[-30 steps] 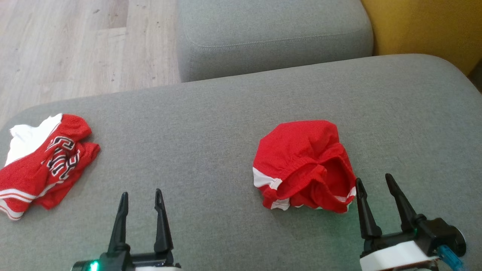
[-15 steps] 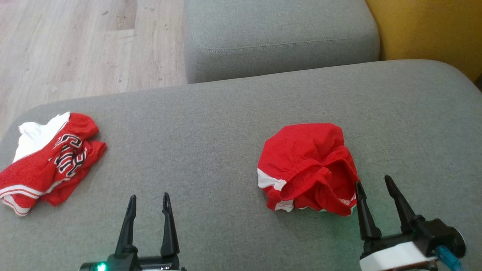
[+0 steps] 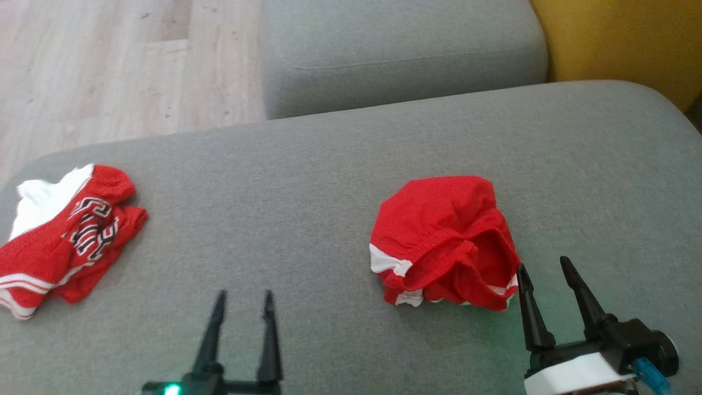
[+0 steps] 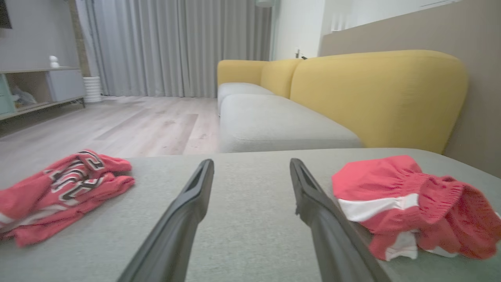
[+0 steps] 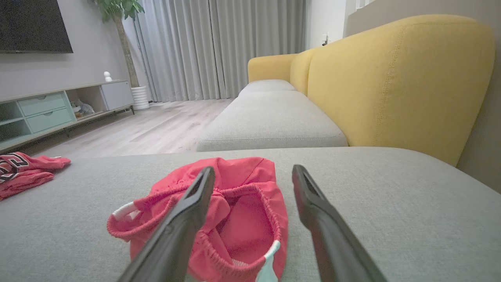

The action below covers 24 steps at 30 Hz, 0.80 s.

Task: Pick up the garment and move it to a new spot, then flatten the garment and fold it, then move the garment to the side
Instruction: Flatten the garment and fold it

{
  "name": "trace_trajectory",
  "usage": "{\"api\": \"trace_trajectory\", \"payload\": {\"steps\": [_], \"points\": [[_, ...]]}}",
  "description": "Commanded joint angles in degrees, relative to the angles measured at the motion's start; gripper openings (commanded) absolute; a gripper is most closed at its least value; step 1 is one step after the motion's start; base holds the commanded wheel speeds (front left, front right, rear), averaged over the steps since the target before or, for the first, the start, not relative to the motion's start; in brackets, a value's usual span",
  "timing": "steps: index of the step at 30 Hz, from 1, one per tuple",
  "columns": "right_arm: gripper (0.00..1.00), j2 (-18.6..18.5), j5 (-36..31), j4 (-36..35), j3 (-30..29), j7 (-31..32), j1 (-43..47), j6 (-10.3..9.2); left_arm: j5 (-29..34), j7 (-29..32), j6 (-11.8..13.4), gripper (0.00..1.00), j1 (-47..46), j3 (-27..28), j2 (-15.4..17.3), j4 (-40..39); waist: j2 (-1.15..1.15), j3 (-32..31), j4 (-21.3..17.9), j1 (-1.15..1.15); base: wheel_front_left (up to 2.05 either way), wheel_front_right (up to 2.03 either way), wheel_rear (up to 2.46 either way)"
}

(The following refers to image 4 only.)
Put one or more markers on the white ribbed vase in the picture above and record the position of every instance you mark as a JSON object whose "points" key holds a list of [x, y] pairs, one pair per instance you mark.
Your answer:
{"points": [[92, 90]]}

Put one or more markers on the red jersey with black number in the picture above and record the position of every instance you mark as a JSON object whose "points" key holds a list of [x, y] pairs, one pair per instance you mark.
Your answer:
{"points": [[35, 199]]}

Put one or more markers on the grey and wood media cabinet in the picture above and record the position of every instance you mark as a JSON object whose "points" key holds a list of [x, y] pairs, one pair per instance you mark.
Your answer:
{"points": [[64, 84]]}

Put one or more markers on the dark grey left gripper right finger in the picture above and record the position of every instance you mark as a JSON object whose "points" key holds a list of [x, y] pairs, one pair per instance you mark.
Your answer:
{"points": [[328, 231]]}

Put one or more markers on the red shorts with white stripe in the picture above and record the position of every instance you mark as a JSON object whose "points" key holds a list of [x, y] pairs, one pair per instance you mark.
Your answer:
{"points": [[375, 180]]}

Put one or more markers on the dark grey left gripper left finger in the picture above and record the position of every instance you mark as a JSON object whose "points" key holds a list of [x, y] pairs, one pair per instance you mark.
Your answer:
{"points": [[180, 219]]}

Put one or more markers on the clear plastic bag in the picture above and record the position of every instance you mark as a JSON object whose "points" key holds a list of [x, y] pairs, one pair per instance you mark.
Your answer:
{"points": [[23, 98]]}

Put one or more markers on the long grey sofa seat cushion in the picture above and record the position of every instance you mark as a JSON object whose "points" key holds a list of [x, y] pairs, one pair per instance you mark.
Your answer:
{"points": [[274, 121]]}

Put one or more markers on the small white figurine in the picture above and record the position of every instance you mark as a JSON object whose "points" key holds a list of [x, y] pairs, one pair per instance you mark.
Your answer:
{"points": [[54, 62]]}

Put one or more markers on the brown partition panel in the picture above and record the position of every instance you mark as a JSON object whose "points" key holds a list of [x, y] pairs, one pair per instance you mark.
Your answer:
{"points": [[481, 78]]}

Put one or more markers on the large yellow sofa backrest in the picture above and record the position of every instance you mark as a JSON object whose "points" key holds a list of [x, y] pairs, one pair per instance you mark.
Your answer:
{"points": [[372, 98]]}

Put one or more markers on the short grey sofa seat cushion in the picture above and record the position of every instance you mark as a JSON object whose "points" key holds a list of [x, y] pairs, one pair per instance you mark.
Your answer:
{"points": [[238, 89]]}

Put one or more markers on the yellow sofa armrest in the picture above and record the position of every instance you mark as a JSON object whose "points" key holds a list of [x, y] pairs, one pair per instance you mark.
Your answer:
{"points": [[238, 71]]}

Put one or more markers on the small yellow sofa backrest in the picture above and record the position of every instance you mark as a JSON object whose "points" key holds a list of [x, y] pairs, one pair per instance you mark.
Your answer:
{"points": [[278, 76]]}

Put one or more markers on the grey pleated curtain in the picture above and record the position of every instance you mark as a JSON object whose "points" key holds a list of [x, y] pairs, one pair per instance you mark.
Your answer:
{"points": [[156, 47]]}

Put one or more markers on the grey fabric sofa ottoman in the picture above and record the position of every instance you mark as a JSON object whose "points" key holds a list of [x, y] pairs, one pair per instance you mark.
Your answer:
{"points": [[250, 219]]}

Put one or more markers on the teal storage box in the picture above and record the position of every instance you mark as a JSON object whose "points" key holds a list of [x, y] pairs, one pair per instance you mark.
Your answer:
{"points": [[6, 98]]}

